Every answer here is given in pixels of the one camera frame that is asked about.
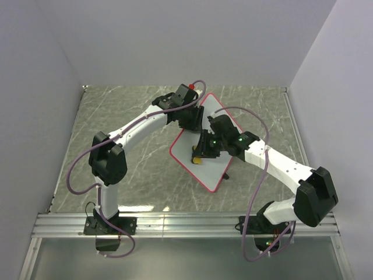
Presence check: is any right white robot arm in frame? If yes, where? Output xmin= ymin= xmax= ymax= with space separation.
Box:
xmin=192 ymin=129 xmax=339 ymax=233

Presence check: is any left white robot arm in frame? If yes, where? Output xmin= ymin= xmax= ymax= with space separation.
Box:
xmin=89 ymin=85 xmax=203 ymax=235

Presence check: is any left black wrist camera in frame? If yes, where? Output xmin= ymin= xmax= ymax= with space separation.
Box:
xmin=171 ymin=84 xmax=196 ymax=107

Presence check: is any yellow whiteboard eraser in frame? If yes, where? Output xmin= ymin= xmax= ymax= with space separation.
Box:
xmin=191 ymin=157 xmax=202 ymax=165

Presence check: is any red framed whiteboard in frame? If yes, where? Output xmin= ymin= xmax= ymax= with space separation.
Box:
xmin=169 ymin=93 xmax=242 ymax=193

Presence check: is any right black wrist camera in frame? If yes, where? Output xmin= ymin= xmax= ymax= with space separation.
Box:
xmin=207 ymin=114 xmax=239 ymax=138

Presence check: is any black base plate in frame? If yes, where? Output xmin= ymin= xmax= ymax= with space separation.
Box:
xmin=246 ymin=216 xmax=290 ymax=235
xmin=83 ymin=216 xmax=137 ymax=236

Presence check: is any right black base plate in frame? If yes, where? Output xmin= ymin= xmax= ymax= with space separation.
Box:
xmin=246 ymin=216 xmax=290 ymax=235

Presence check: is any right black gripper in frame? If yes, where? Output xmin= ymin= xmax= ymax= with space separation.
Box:
xmin=192 ymin=129 xmax=227 ymax=159

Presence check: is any aluminium table edge rail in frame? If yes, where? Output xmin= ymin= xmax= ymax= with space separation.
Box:
xmin=281 ymin=87 xmax=309 ymax=166

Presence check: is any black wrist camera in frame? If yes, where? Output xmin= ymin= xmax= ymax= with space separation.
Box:
xmin=171 ymin=84 xmax=196 ymax=107
xmin=207 ymin=114 xmax=239 ymax=138

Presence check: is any aluminium mounting rail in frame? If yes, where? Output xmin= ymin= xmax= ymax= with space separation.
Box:
xmin=31 ymin=212 xmax=341 ymax=237

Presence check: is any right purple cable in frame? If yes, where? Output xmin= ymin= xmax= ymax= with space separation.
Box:
xmin=214 ymin=106 xmax=295 ymax=262

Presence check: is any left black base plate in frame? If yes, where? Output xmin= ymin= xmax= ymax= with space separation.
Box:
xmin=83 ymin=216 xmax=137 ymax=236

